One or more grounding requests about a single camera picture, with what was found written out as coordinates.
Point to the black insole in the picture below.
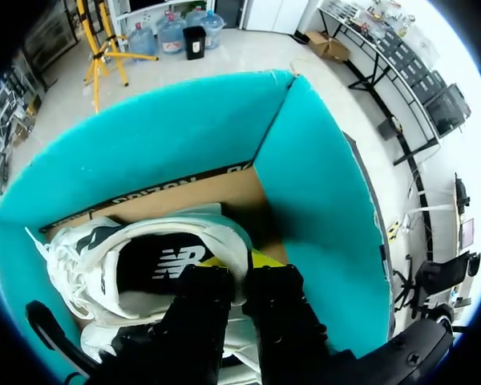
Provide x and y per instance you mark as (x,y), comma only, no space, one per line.
(164,266)

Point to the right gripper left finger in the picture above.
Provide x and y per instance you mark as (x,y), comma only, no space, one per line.
(192,317)

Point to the teal shoebox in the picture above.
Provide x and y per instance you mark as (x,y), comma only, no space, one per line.
(192,192)

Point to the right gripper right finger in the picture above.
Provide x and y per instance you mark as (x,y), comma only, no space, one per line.
(284,317)

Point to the white sneaker shoe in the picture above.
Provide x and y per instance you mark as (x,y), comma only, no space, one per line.
(136,272)

